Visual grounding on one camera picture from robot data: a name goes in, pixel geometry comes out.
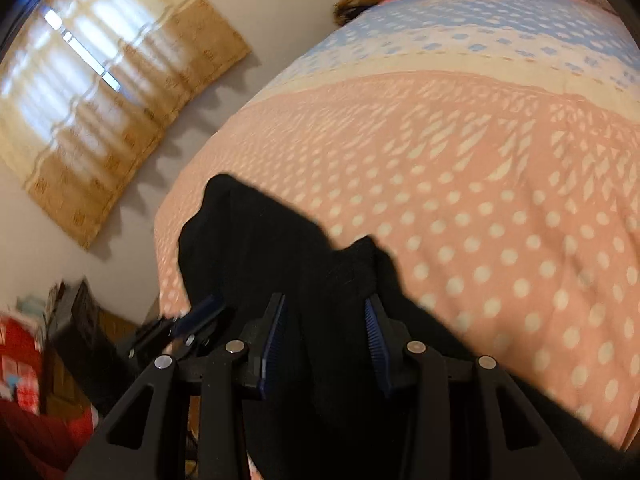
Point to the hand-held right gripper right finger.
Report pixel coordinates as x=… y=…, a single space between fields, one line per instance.
x=376 y=345

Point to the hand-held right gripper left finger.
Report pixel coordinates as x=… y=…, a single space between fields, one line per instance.
x=274 y=345

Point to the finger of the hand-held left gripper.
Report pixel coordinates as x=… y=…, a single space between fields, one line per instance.
x=200 y=312

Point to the black pants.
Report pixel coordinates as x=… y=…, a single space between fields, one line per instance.
x=280 y=260

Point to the red patterned box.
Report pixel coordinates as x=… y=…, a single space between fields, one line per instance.
x=20 y=360

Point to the red cloth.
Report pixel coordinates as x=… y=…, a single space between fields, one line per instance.
x=35 y=440

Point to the pink dotted bedspread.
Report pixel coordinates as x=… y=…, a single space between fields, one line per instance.
x=450 y=185

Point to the beige patterned curtain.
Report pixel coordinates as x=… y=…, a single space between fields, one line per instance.
x=100 y=110

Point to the brown fuzzy cushion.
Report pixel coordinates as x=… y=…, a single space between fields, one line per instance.
x=355 y=6

